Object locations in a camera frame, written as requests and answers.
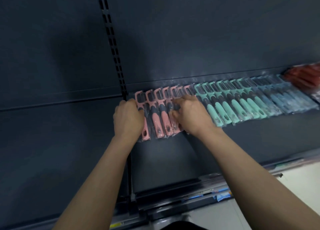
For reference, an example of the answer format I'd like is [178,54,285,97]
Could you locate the person's left hand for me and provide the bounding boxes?
[113,99,146,144]

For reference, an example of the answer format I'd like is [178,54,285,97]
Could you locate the person's right hand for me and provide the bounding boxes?
[171,95,221,136]

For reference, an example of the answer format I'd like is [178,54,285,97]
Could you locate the pink packaged peeler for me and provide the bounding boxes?
[169,86,181,134]
[134,90,152,142]

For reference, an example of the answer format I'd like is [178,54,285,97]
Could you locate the person's left forearm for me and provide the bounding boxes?
[51,134,141,230]

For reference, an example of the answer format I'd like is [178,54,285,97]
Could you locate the person's right forearm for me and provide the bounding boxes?
[197,127,320,230]

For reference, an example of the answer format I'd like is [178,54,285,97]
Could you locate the row of pink peelers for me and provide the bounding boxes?
[146,85,198,139]

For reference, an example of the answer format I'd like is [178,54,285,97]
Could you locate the row of mint green peelers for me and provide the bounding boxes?
[194,78,268,128]

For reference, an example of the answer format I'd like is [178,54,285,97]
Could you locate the slotted dark shelf upright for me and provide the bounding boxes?
[96,0,130,101]

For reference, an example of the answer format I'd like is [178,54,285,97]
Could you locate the dark metal shelf board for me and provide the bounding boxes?
[126,64,320,196]
[0,86,131,224]

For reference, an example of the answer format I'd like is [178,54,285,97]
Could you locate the blue price label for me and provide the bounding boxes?
[215,190,232,202]

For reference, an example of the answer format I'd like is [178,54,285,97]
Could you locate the row of blue peelers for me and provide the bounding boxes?
[250,74,319,116]

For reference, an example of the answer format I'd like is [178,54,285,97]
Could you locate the pile of red peelers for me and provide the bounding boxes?
[283,63,320,93]

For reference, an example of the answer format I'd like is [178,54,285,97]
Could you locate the shelf price rail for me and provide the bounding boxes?
[134,159,320,213]

